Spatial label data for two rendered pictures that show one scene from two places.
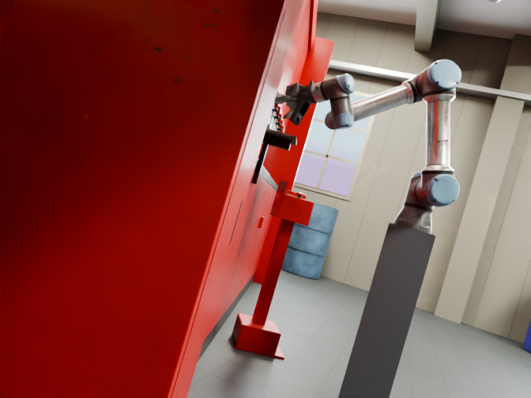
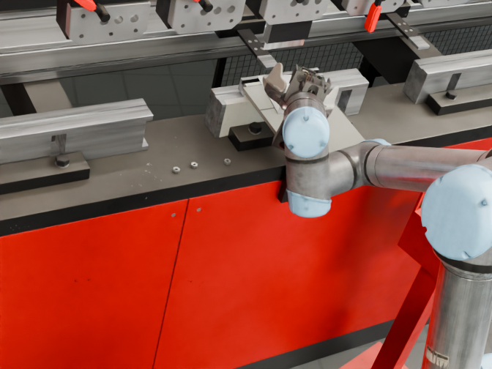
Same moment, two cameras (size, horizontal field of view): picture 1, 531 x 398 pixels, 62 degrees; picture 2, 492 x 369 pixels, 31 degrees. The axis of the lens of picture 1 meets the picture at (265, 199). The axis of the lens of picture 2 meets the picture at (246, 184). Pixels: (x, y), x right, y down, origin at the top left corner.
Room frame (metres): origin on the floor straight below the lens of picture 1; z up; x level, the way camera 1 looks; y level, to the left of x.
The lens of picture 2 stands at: (0.80, -0.98, 2.09)
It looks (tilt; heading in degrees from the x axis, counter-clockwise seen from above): 41 degrees down; 48
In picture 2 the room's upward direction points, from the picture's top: 15 degrees clockwise
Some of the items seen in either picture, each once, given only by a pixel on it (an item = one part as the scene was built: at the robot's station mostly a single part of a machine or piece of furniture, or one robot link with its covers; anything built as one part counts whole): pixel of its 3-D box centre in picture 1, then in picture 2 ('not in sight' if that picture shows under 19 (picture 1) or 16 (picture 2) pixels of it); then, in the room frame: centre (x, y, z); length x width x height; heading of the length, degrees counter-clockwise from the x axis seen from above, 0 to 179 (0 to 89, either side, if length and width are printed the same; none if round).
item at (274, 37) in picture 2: not in sight; (288, 28); (1.88, 0.22, 1.13); 0.10 x 0.02 x 0.10; 175
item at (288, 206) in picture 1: (293, 203); (460, 225); (2.24, -0.14, 0.75); 0.20 x 0.16 x 0.18; 10
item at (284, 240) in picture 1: (273, 271); (411, 319); (2.24, -0.14, 0.39); 0.06 x 0.06 x 0.54; 10
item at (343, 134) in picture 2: (266, 133); (307, 120); (1.86, 0.07, 1.00); 0.26 x 0.18 x 0.01; 85
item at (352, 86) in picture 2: not in sight; (288, 102); (1.93, 0.22, 0.92); 0.39 x 0.06 x 0.10; 175
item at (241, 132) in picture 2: not in sight; (291, 129); (1.91, 0.16, 0.89); 0.30 x 0.05 x 0.03; 175
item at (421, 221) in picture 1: (415, 217); not in sight; (1.80, -0.61, 0.82); 0.15 x 0.15 x 0.10
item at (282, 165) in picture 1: (256, 152); not in sight; (4.16, 0.21, 1.15); 0.85 x 0.25 x 2.30; 85
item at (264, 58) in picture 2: not in sight; (247, 32); (1.90, 0.38, 1.01); 0.26 x 0.12 x 0.05; 85
